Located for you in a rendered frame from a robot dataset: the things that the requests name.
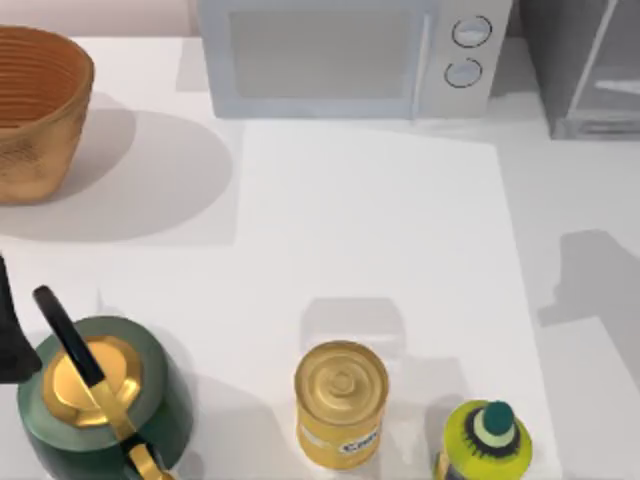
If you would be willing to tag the yellow can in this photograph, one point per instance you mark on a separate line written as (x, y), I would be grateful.
(340, 405)

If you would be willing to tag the microwave oven door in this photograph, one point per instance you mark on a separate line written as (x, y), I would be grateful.
(320, 55)

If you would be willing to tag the pale microwave oven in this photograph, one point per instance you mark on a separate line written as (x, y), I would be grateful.
(350, 55)

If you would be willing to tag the round microwave knob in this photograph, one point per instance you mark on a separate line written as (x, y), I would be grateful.
(463, 73)
(471, 30)

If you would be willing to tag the green bottle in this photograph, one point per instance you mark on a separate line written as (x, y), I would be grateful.
(482, 442)

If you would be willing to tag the green and gold kettle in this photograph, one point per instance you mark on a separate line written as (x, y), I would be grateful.
(105, 395)

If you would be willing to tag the brown woven basket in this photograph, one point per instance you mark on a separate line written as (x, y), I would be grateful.
(35, 120)

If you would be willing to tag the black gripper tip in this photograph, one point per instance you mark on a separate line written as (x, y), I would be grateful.
(9, 345)

